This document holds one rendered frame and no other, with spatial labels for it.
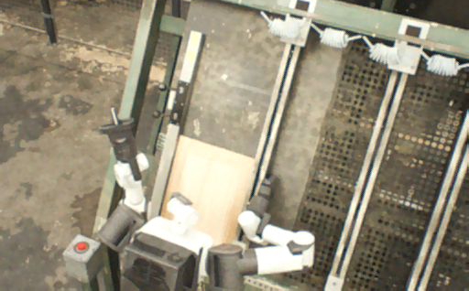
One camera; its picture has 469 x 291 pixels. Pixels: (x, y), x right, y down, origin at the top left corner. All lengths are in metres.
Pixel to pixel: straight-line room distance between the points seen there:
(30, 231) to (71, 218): 0.27
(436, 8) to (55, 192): 2.80
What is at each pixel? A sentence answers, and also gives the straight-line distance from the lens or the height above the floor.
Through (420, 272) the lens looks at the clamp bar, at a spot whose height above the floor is 1.12.
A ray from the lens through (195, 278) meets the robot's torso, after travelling 1.83.
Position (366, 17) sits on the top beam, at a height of 1.92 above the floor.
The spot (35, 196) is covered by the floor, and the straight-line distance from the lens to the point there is 4.01.
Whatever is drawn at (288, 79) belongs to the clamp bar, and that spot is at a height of 1.65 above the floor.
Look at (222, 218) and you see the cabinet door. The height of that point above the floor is 1.04.
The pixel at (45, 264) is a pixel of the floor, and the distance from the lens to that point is 3.61.
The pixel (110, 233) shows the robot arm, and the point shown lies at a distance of 1.96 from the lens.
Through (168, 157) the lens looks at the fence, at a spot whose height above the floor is 1.22.
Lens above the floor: 2.84
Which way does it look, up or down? 41 degrees down
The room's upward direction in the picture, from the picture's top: 4 degrees clockwise
